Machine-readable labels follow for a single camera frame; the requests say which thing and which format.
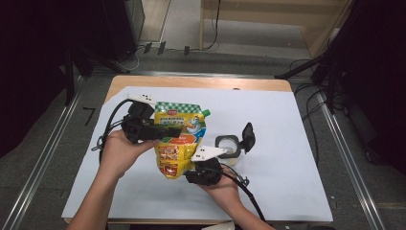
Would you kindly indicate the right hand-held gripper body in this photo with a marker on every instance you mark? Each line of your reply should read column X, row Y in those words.
column 206, row 172

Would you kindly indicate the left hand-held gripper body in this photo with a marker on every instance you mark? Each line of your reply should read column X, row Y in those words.
column 139, row 127

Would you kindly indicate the yellow seasoning pouch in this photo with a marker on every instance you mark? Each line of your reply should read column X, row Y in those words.
column 178, row 150

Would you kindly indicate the glass jar with black lid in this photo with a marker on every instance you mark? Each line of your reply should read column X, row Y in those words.
column 227, row 146

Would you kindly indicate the person's right hand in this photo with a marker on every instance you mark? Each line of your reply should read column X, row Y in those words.
column 226, row 190

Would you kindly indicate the person's left hand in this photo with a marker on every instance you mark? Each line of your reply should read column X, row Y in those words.
column 119, row 156

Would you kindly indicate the wooden table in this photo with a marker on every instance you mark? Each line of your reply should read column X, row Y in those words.
column 198, row 82

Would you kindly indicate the black curtain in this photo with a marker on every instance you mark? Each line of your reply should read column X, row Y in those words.
column 376, row 80
column 35, row 64

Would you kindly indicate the black stand leg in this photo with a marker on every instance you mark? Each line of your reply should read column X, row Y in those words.
column 297, row 68

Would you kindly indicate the metal floor rail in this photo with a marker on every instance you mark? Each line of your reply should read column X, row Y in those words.
column 351, row 169
column 38, row 172

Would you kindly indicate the wooden frame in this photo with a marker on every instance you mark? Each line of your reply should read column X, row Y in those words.
column 255, row 19

